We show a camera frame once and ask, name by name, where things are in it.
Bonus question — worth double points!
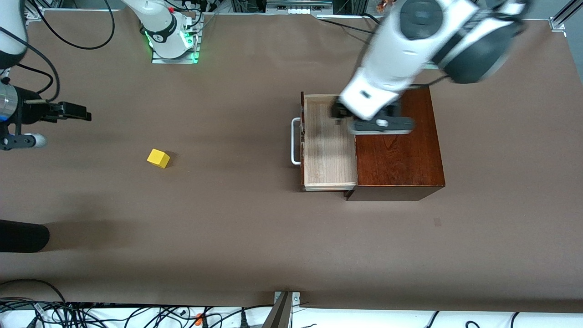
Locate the wooden drawer with white handle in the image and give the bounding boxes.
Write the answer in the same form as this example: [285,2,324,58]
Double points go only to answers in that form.
[291,92,359,192]

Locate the yellow wooden block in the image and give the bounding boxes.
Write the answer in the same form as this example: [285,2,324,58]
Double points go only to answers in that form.
[147,149,171,169]

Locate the dark brown wooden cabinet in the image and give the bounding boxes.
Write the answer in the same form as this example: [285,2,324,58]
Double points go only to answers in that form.
[345,84,446,202]

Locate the grey power strip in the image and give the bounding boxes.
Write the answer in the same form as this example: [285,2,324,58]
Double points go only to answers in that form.
[266,0,334,15]

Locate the black padded cylinder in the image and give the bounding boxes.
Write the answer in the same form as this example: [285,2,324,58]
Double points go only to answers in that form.
[0,219,50,253]

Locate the black hanging cable loop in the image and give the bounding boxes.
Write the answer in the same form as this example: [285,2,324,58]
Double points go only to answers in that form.
[33,0,115,51]

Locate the thin black table cable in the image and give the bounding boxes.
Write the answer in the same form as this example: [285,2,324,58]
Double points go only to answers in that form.
[316,16,378,35]

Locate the tangled black floor cables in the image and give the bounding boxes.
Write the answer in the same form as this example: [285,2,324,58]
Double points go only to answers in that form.
[0,278,274,328]

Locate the metal frame bracket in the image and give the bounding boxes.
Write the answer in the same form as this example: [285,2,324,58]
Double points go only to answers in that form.
[262,291,302,328]

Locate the aluminium frame corner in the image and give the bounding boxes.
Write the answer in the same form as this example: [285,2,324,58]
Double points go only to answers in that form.
[549,0,583,32]

